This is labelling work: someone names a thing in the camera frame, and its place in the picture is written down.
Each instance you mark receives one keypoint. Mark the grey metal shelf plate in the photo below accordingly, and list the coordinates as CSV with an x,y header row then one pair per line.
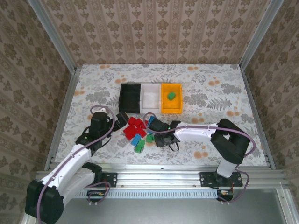
x,y
163,212

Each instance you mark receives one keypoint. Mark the red lego brick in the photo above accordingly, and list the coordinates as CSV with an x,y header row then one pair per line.
x,y
140,133
133,121
142,124
128,135

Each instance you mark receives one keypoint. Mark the white plastic bin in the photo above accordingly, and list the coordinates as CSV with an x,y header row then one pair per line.
x,y
150,99

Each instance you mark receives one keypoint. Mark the aluminium table side rail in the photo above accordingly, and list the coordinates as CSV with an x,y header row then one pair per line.
x,y
252,105
63,116

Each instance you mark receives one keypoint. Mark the green lego brick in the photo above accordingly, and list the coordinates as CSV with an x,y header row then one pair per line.
x,y
141,142
171,95
150,138
139,149

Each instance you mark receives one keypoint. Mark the floral patterned table cover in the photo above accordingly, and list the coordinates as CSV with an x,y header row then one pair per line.
x,y
210,105

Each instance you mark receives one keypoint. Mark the aluminium mounting rail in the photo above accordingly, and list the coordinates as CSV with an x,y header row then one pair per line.
x,y
158,177

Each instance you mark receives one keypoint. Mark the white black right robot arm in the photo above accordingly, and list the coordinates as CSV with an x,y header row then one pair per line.
x,y
194,133

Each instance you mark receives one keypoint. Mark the orange plastic bin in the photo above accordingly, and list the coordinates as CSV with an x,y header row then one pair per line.
x,y
171,106

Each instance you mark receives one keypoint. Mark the aluminium frame post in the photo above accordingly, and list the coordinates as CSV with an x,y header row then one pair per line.
x,y
53,35
259,35

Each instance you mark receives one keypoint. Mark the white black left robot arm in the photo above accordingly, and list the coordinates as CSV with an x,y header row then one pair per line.
x,y
70,161

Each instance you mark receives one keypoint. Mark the blue lego brick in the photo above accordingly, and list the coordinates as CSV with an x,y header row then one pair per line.
x,y
151,120
135,141

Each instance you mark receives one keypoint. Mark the black plastic bin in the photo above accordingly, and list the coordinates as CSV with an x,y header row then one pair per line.
x,y
129,98

